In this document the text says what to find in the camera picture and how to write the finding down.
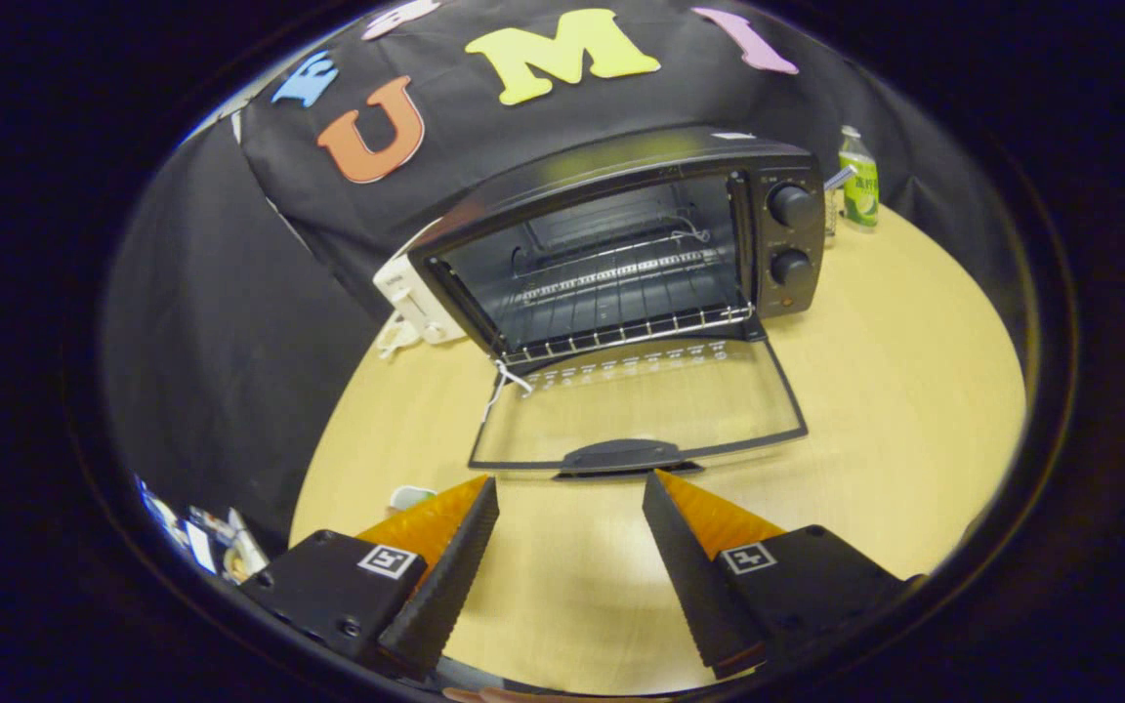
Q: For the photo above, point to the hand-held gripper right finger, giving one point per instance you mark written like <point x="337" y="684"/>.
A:
<point x="689" y="576"/>

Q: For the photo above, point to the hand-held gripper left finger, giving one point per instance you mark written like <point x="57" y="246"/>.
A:
<point x="450" y="576"/>

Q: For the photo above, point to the black toaster oven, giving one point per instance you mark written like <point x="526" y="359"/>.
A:
<point x="621" y="161"/>

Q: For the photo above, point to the white pop-up toaster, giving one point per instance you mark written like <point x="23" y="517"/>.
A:
<point x="416" y="293"/>

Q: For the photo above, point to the white plate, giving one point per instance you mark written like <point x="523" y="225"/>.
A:
<point x="411" y="498"/>

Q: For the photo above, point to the green label drink bottle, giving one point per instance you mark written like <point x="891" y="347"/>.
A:
<point x="859" y="181"/>

